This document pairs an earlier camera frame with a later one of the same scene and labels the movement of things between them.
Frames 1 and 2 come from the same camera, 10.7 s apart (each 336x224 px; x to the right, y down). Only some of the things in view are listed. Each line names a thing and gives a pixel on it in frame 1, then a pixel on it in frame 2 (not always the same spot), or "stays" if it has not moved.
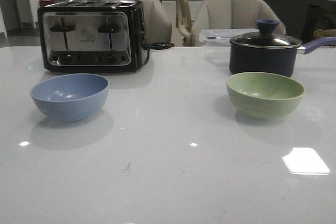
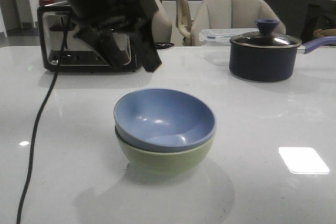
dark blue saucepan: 243,59 stays
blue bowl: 73,97 -> 162,120
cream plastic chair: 184,20 stays
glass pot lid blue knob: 266,39 stays
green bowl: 263,95 -> 165,163
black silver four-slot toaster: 92,35 stays
